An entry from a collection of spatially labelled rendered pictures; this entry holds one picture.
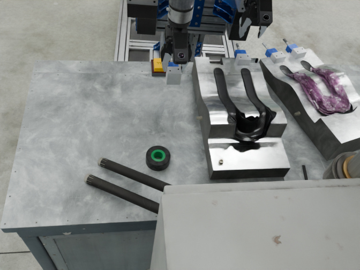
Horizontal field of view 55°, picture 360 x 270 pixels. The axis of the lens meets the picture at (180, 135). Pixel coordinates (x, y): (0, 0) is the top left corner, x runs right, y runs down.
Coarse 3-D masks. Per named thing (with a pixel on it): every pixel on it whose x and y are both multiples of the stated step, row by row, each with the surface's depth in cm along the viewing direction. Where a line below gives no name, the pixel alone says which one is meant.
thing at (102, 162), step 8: (104, 160) 111; (112, 168) 109; (120, 168) 108; (128, 168) 108; (128, 176) 107; (136, 176) 106; (144, 176) 105; (152, 184) 103; (160, 184) 102; (168, 184) 102
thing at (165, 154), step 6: (150, 150) 115; (156, 150) 115; (162, 150) 115; (150, 156) 113; (156, 156) 117; (162, 156) 115; (168, 156) 114; (150, 162) 112; (156, 162) 112; (162, 162) 112; (168, 162) 114; (150, 168) 114; (156, 168) 113; (162, 168) 114
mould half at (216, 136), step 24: (192, 72) 141; (240, 72) 134; (216, 96) 126; (240, 96) 127; (264, 96) 129; (216, 120) 113; (216, 144) 116; (240, 144) 117; (264, 144) 118; (216, 168) 110; (240, 168) 111; (264, 168) 112; (288, 168) 114
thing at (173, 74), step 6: (168, 66) 122; (174, 66) 122; (180, 66) 123; (168, 72) 120; (174, 72) 121; (180, 72) 121; (168, 78) 122; (174, 78) 122; (180, 78) 122; (168, 84) 124; (174, 84) 124
